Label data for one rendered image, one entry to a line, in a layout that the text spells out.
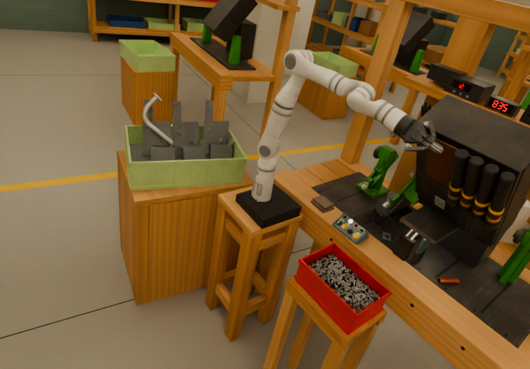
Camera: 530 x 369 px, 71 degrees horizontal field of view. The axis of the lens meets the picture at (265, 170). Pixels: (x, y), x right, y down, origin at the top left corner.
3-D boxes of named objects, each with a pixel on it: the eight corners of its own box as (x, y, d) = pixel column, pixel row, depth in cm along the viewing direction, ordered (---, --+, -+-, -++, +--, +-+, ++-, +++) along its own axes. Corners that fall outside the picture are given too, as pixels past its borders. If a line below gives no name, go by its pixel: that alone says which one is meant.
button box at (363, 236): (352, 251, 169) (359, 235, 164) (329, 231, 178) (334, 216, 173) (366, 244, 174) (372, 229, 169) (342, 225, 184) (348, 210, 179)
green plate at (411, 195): (405, 212, 169) (433, 182, 155) (393, 198, 173) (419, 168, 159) (419, 206, 176) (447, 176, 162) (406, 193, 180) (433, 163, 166)
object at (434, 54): (433, 71, 939) (441, 53, 916) (408, 61, 993) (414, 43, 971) (460, 70, 1002) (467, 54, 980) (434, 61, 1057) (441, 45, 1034)
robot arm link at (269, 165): (265, 131, 175) (260, 162, 184) (257, 138, 167) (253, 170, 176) (283, 136, 172) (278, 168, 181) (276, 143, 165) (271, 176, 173)
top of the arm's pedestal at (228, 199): (251, 239, 172) (251, 232, 170) (216, 200, 192) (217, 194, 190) (301, 221, 190) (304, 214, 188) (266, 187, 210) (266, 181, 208)
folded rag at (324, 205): (334, 210, 187) (335, 205, 186) (322, 214, 183) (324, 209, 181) (321, 199, 194) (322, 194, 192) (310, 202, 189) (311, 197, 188)
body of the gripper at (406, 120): (389, 130, 122) (412, 147, 118) (406, 109, 120) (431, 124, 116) (392, 135, 129) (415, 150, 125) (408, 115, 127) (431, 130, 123)
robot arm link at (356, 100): (380, 116, 122) (397, 102, 125) (345, 91, 128) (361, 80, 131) (375, 129, 127) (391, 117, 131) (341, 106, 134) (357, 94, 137)
